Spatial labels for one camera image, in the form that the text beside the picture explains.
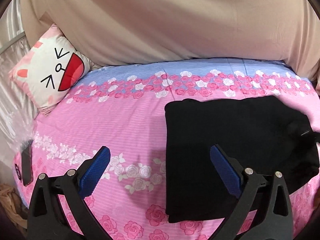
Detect black pants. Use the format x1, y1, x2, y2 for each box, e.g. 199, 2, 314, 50
165, 96, 319, 223

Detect black smartphone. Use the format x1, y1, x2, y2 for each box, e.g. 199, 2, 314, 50
21, 140, 33, 186

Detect silver satin curtain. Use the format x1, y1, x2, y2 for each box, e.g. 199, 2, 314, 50
0, 0, 38, 151

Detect pink floral bed sheet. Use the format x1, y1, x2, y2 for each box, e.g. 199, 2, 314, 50
15, 58, 319, 239

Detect white cat face pillow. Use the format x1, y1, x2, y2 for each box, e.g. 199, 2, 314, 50
9, 24, 93, 115

